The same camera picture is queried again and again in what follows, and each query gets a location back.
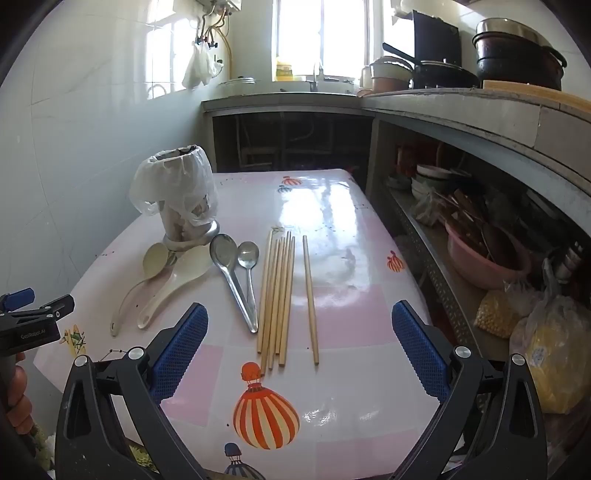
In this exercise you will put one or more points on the drain pipes under sink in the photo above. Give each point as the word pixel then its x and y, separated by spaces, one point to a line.
pixel 295 138

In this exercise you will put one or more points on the wooden chopstick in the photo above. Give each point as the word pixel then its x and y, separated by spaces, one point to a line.
pixel 310 300

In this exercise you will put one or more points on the clear crumpled plastic bag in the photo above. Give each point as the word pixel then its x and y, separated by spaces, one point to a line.
pixel 427 210

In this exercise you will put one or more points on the white gas water heater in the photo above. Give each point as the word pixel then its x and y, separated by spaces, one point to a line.
pixel 226 5

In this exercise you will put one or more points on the cream plastic spoon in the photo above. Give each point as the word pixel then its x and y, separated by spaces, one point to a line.
pixel 154 263

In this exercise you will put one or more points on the person's left hand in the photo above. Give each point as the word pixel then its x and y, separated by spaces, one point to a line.
pixel 21 397

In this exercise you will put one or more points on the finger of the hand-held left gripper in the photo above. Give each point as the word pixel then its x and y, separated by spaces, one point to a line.
pixel 19 298
pixel 55 305

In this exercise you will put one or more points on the cream plastic rice paddle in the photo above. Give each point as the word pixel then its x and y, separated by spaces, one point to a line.
pixel 184 272

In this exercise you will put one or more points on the black wok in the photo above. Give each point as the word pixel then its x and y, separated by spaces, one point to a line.
pixel 443 74

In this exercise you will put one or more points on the wooden cutting board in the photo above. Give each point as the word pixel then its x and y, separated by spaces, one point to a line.
pixel 535 90

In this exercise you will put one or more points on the kitchen window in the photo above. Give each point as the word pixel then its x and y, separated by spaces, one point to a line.
pixel 323 37

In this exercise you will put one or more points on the white plastic bag liner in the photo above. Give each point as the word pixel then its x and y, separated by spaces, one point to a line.
pixel 161 184

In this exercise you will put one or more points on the bag of yellow corn kernels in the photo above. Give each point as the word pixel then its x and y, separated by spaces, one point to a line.
pixel 496 314

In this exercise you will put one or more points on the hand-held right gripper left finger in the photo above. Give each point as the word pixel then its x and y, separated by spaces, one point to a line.
pixel 182 350

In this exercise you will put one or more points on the yellow plastic bottle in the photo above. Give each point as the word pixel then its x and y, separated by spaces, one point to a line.
pixel 285 69

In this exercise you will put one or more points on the black cabinet appliance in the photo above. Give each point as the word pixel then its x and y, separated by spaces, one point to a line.
pixel 436 41

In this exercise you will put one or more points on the stack of white bowls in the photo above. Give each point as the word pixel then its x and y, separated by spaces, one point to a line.
pixel 431 180

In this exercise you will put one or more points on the concrete kitchen counter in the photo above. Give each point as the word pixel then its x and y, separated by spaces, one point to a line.
pixel 461 110

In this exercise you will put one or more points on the metal sink faucet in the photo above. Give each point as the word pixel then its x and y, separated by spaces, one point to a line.
pixel 315 76

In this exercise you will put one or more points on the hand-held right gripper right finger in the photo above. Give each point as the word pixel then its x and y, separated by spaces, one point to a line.
pixel 420 350

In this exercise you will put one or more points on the brown clay pot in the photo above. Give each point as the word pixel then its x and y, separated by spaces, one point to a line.
pixel 390 81

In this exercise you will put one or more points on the bundle of wooden chopsticks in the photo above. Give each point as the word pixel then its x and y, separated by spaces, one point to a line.
pixel 277 300

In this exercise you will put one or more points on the steel lidded black pot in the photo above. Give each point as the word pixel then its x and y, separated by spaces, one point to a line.
pixel 517 55

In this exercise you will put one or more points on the large metal spoon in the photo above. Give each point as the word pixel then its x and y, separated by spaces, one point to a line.
pixel 222 251

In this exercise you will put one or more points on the yellow plastic bag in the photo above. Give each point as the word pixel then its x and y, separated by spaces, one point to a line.
pixel 558 364

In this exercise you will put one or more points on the small metal spoon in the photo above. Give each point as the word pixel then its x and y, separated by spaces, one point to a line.
pixel 248 254

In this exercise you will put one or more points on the pink plastic basin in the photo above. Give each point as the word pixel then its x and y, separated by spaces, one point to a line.
pixel 485 267

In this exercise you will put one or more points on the hanging white plastic bag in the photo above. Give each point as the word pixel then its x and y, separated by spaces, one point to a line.
pixel 199 67

